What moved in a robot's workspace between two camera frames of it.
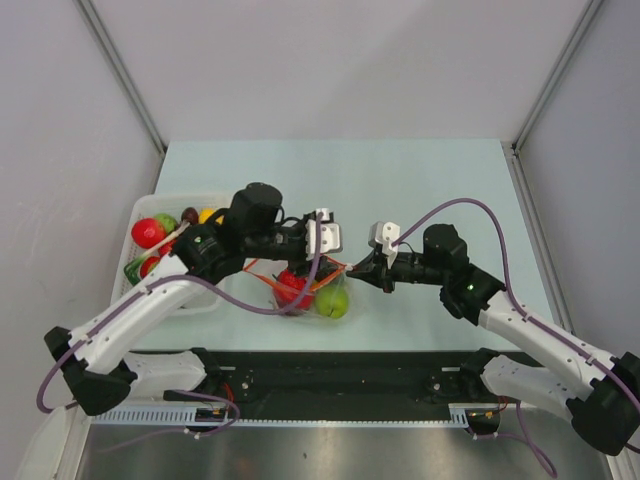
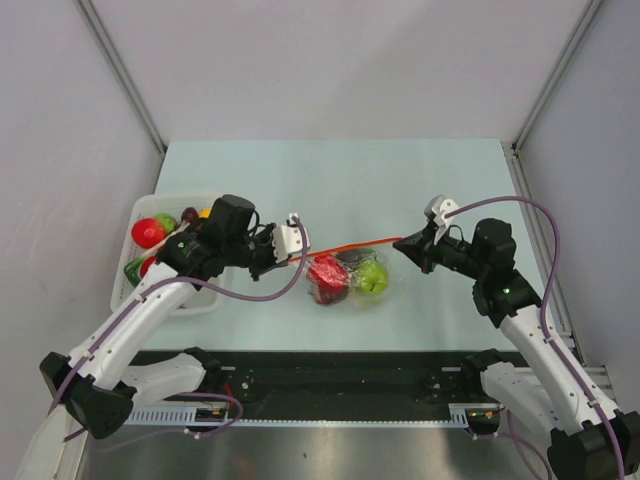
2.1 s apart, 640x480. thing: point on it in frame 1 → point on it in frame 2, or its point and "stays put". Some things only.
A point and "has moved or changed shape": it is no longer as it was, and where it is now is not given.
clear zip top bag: x=321 y=291 has moved or changed shape
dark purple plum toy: x=190 y=214 stays put
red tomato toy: x=146 y=232 stays put
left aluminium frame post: x=126 y=81 stays put
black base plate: x=344 y=377 stays put
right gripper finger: x=376 y=277 → x=414 y=249
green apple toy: x=332 y=301 has moved or changed shape
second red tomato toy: x=148 y=264 stays put
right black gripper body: x=390 y=275 → x=444 y=253
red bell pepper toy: x=288 y=289 has moved or changed shape
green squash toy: x=167 y=221 stays put
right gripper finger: x=369 y=264 → x=421 y=240
